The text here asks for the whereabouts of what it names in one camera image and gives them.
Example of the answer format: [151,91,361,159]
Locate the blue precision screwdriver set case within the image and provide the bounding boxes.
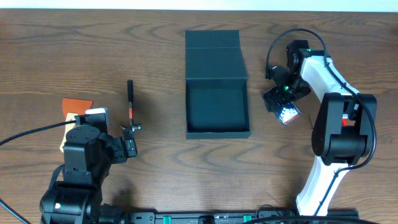
[275,102,301,126]

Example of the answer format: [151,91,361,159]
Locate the black yellow screwdriver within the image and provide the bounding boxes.
[308,114,315,129]

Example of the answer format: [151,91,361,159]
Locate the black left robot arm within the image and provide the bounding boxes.
[40,113,137,223]

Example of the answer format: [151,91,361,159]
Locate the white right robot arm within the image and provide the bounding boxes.
[262,40,377,216]

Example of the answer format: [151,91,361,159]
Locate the small claw hammer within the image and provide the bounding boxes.
[121,80,142,133]

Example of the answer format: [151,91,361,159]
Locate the black open gift box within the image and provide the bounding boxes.
[185,30,251,139]

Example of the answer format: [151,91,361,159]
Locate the red handled pliers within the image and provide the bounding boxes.
[342,114,348,126]

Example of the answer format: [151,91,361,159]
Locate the orange scraper wooden handle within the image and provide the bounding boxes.
[60,98,93,152]

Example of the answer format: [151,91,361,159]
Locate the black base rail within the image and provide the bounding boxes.
[129,208,296,224]

